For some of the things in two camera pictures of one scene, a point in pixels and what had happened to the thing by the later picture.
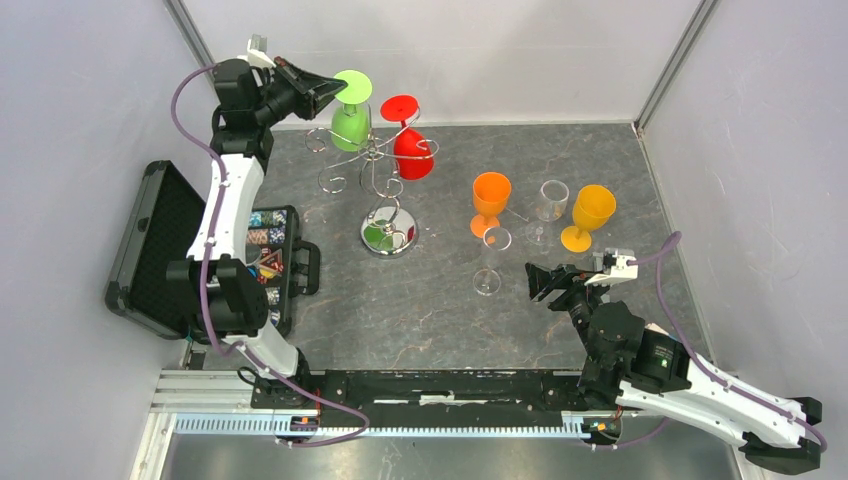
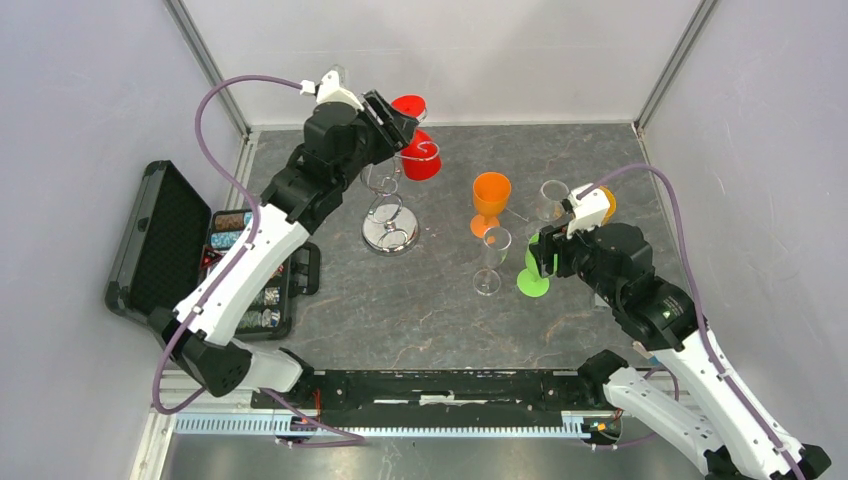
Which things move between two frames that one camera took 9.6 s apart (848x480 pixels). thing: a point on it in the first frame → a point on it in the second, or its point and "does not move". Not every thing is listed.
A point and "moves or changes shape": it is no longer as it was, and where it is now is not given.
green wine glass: [350, 124] moves or changes shape
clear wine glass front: [551, 206] does not move
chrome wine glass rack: [389, 230] does not move
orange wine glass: [491, 193] does not move
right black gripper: [564, 277] → [553, 239]
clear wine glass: [496, 240] does not move
